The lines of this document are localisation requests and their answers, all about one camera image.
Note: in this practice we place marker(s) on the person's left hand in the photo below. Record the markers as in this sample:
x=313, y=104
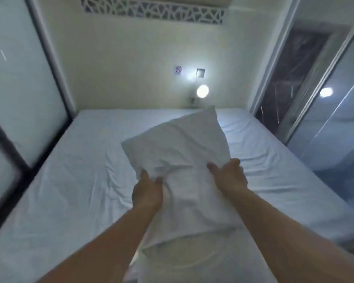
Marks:
x=146, y=192

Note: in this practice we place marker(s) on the person's right hand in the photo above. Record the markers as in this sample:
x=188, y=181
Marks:
x=231, y=177

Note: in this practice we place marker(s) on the person's left thumb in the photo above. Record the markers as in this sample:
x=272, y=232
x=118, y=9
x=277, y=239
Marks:
x=158, y=180

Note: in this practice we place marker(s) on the person's right thumb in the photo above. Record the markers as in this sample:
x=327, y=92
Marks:
x=214, y=170

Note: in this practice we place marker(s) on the white pillow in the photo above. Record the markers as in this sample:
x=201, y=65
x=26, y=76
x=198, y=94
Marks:
x=184, y=173

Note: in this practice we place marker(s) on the person's left forearm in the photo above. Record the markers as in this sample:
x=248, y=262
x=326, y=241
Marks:
x=106, y=241

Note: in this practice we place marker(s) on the person's right forearm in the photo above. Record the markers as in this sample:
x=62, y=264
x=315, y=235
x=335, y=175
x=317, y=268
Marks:
x=289, y=235

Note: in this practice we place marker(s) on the bed with white sheet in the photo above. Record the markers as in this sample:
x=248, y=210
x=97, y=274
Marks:
x=153, y=185

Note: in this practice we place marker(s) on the glass sliding door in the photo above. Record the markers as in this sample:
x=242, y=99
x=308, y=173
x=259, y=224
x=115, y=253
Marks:
x=330, y=106

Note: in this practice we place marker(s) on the white lattice vent panel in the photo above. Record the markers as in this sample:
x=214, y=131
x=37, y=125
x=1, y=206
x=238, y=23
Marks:
x=153, y=8

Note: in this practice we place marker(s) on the round wall lamp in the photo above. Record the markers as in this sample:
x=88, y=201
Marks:
x=202, y=91

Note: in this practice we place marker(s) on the square wall switch plate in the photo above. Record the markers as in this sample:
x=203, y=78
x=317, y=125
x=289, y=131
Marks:
x=200, y=73

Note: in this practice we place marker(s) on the no smoking wall sign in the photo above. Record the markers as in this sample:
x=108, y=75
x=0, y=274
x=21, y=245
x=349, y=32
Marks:
x=178, y=70

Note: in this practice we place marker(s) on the dark marble wall panel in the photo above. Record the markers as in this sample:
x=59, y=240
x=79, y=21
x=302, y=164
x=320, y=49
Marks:
x=292, y=76

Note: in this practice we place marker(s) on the frosted glass partition black frame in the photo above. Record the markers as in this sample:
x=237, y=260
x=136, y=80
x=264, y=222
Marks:
x=20, y=109

